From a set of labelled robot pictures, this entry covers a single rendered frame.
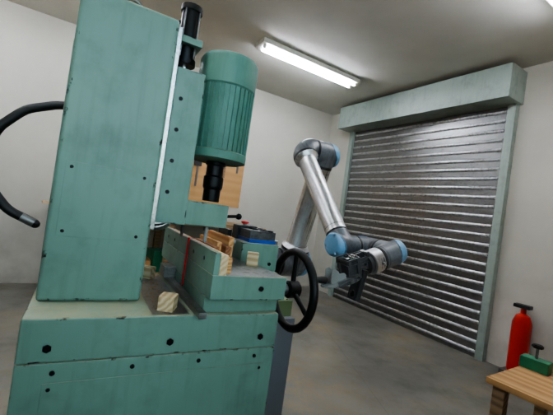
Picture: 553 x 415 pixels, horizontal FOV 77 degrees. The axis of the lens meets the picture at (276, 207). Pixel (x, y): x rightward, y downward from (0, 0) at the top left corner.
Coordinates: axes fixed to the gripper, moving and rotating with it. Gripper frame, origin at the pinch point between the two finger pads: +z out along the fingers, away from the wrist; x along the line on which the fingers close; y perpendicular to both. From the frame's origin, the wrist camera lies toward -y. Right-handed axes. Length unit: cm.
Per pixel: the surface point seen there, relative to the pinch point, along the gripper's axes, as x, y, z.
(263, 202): -345, -25, -147
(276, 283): 13.6, 13.4, 24.0
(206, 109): -5, 62, 27
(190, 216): -7, 33, 38
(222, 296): 13.7, 15.3, 38.7
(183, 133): -4, 56, 35
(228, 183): -340, 11, -99
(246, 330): 12.4, 3.5, 34.0
